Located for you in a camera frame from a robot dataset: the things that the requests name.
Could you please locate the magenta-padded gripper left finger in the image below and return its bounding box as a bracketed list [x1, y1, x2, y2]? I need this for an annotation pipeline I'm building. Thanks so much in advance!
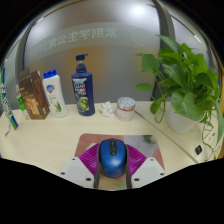
[58, 143, 101, 190]

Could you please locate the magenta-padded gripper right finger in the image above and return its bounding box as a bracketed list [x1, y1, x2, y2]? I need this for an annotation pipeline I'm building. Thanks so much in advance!
[124, 143, 167, 189]

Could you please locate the blue computer mouse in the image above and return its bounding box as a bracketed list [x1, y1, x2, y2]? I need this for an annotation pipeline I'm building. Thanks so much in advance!
[97, 138, 129, 179]

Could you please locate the floral print mouse pad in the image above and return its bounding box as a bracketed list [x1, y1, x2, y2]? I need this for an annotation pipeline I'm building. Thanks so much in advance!
[74, 133, 166, 171]

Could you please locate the small black desk grommet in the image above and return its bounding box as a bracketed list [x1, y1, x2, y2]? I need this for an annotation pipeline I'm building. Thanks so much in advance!
[194, 144, 204, 156]

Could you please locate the small white lidded jar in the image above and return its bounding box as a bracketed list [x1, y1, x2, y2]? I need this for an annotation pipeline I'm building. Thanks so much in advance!
[115, 96, 137, 122]

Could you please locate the crumpled white tissue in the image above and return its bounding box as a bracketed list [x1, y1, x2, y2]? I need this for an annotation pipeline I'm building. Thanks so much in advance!
[99, 101, 116, 118]

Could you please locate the dark blue pump bottle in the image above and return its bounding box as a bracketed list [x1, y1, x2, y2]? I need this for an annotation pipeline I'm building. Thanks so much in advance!
[71, 53, 96, 117]

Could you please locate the white body wash bottle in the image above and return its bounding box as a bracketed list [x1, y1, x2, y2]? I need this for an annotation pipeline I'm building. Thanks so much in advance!
[42, 69, 69, 119]

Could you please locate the brown snack box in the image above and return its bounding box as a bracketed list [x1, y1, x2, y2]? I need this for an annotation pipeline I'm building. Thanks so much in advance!
[18, 69, 51, 121]

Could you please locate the potted green plant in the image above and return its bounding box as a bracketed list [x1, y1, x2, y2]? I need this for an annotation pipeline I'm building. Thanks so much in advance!
[134, 34, 224, 157]

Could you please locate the white green shuttlecock tube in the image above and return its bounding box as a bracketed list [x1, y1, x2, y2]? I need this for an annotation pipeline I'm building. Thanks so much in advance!
[0, 67, 19, 131]

